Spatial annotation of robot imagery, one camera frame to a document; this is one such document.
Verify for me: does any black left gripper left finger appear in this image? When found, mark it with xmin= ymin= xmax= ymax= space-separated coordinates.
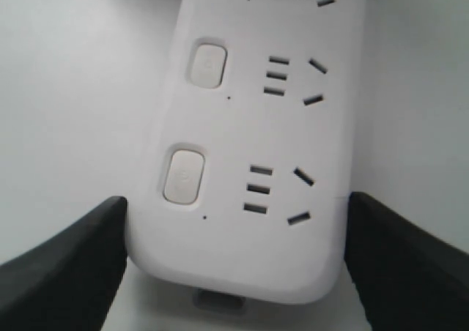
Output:
xmin=1 ymin=196 xmax=128 ymax=330

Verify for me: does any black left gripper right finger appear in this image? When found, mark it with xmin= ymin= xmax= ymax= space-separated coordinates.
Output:
xmin=346 ymin=192 xmax=468 ymax=330

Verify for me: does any white five-outlet power strip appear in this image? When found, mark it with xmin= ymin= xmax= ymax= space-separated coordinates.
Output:
xmin=125 ymin=0 xmax=366 ymax=305

